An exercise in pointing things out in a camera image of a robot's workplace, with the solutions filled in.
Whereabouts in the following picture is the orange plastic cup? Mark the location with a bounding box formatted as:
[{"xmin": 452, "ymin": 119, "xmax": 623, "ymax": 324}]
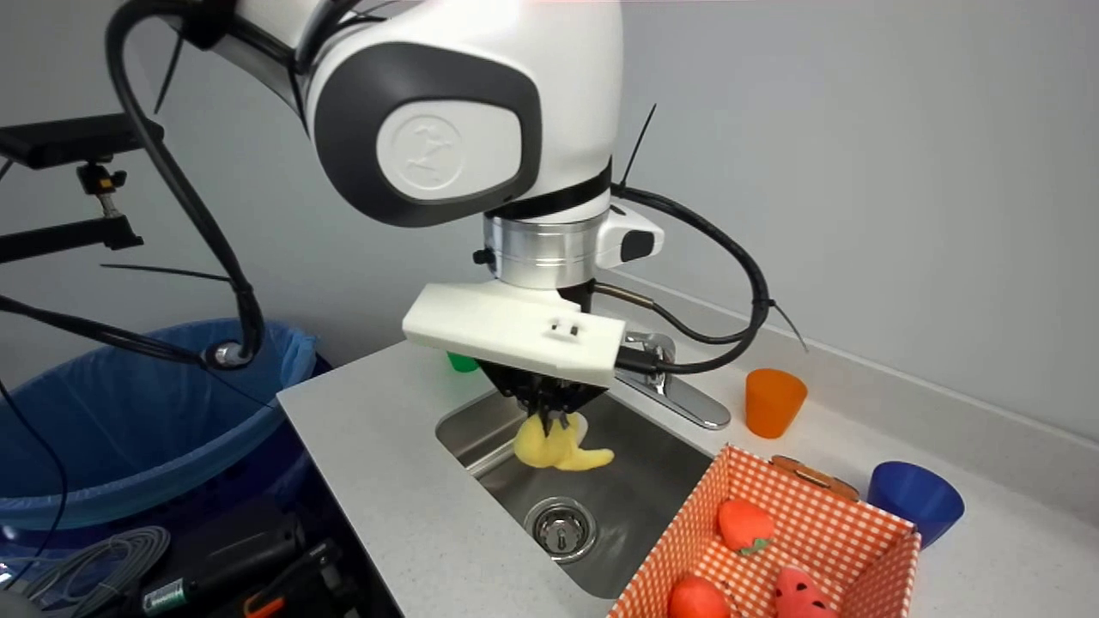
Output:
[{"xmin": 743, "ymin": 363, "xmax": 812, "ymax": 444}]

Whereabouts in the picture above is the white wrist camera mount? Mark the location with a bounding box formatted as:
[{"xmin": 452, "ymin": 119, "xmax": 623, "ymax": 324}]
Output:
[{"xmin": 400, "ymin": 279, "xmax": 633, "ymax": 392}]

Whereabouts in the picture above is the red strawberry plush toy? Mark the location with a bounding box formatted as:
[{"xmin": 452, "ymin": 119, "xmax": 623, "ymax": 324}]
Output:
[{"xmin": 765, "ymin": 567, "xmax": 843, "ymax": 618}]

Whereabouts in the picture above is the orange carrot plush toy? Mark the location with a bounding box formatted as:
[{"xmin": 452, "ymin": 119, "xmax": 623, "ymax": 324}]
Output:
[
  {"xmin": 663, "ymin": 572, "xmax": 734, "ymax": 618},
  {"xmin": 716, "ymin": 496, "xmax": 781, "ymax": 564}
]

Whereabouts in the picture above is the chrome faucet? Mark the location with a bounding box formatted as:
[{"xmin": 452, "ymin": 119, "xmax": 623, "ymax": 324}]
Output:
[{"xmin": 616, "ymin": 330, "xmax": 734, "ymax": 435}]

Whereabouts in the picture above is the grey mesh fabric item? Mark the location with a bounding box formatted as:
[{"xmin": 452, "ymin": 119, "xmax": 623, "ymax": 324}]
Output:
[{"xmin": 7, "ymin": 521, "xmax": 177, "ymax": 618}]

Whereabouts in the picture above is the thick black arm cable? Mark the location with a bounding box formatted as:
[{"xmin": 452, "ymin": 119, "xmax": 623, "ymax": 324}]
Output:
[{"xmin": 102, "ymin": 0, "xmax": 269, "ymax": 372}]

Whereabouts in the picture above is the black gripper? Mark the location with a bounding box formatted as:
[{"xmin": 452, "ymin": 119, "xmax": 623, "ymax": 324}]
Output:
[{"xmin": 488, "ymin": 275, "xmax": 613, "ymax": 440}]

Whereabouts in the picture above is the black power tool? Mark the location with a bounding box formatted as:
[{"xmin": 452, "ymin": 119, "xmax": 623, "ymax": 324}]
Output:
[{"xmin": 139, "ymin": 511, "xmax": 354, "ymax": 618}]

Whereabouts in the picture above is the blue trash bin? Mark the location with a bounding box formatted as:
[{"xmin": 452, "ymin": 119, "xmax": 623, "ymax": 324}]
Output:
[{"xmin": 0, "ymin": 317, "xmax": 322, "ymax": 541}]

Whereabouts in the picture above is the blue plastic cup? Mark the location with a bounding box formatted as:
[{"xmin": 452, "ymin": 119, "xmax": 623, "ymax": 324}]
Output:
[{"xmin": 866, "ymin": 458, "xmax": 969, "ymax": 552}]

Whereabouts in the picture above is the orange checkered box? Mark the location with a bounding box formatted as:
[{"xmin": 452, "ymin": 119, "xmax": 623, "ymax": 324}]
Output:
[{"xmin": 609, "ymin": 444, "xmax": 926, "ymax": 618}]

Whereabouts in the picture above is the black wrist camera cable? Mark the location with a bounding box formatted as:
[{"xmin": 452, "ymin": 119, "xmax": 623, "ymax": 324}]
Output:
[{"xmin": 596, "ymin": 182, "xmax": 775, "ymax": 378}]

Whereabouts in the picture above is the yellow banana plush toy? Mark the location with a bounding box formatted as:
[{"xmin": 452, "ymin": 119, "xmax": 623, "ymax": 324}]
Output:
[{"xmin": 509, "ymin": 410, "xmax": 618, "ymax": 477}]

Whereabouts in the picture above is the stainless steel sink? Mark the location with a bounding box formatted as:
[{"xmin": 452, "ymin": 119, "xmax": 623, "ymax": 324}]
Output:
[{"xmin": 434, "ymin": 386, "xmax": 723, "ymax": 604}]

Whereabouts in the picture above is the black camera stand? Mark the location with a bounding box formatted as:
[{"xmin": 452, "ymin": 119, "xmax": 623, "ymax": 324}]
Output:
[{"xmin": 0, "ymin": 111, "xmax": 167, "ymax": 267}]

